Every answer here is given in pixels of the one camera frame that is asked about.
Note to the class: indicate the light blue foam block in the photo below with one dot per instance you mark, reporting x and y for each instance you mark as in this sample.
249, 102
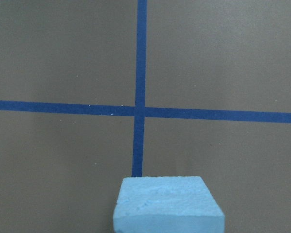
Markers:
167, 205

